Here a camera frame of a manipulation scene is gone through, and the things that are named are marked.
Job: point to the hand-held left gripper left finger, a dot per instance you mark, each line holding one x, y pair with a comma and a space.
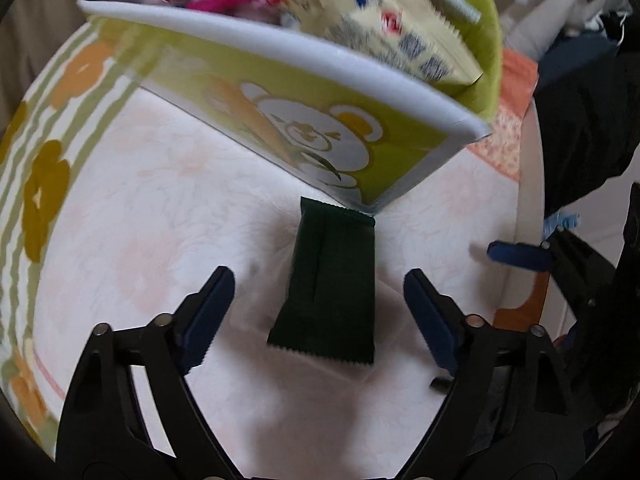
210, 310

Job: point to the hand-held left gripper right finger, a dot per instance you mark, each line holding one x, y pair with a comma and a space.
430, 315

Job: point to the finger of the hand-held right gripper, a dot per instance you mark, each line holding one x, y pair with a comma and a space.
520, 255

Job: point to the dark green snack packet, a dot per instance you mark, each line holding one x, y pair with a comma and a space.
330, 280

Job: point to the green bear paper box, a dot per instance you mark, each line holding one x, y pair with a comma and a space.
300, 120

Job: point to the black clothing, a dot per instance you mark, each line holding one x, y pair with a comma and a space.
585, 125

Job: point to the green floral blanket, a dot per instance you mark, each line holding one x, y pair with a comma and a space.
45, 185

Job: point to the white cluttered pile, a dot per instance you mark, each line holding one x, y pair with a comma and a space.
555, 5

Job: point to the yellow white snack packet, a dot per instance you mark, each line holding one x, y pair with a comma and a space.
370, 25

